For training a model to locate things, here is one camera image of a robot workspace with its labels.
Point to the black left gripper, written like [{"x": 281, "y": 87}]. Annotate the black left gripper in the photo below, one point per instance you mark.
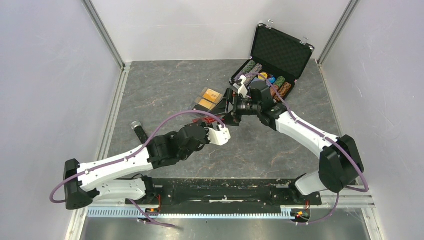
[{"x": 206, "y": 141}]

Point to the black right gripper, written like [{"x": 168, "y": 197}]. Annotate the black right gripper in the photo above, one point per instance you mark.
[{"x": 232, "y": 118}]

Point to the clear acrylic card tray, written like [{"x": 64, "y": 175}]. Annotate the clear acrylic card tray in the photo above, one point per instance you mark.
[{"x": 195, "y": 105}]

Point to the gold VIP card stack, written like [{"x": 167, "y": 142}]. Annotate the gold VIP card stack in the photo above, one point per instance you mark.
[{"x": 212, "y": 95}]

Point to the red leather card holder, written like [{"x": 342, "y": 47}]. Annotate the red leather card holder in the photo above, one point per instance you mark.
[{"x": 205, "y": 119}]

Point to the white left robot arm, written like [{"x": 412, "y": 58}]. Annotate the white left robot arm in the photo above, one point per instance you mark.
[{"x": 86, "y": 183}]

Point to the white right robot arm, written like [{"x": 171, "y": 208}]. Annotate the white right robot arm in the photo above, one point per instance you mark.
[{"x": 339, "y": 159}]

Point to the gold card stack middle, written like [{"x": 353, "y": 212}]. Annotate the gold card stack middle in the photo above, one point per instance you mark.
[{"x": 206, "y": 104}]

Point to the yellow dealer button chip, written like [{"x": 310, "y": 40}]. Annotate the yellow dealer button chip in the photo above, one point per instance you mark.
[{"x": 263, "y": 76}]

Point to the black poker chip case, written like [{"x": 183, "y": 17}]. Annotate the black poker chip case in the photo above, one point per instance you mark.
[{"x": 277, "y": 54}]

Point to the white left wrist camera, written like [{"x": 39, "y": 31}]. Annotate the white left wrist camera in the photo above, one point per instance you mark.
[{"x": 219, "y": 136}]

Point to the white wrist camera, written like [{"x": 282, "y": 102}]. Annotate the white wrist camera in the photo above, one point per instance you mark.
[
  {"x": 219, "y": 136},
  {"x": 240, "y": 87}
]

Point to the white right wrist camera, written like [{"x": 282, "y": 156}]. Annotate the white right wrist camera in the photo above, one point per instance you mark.
[{"x": 240, "y": 87}]

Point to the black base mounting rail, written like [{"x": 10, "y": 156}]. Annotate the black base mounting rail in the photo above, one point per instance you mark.
[{"x": 224, "y": 195}]

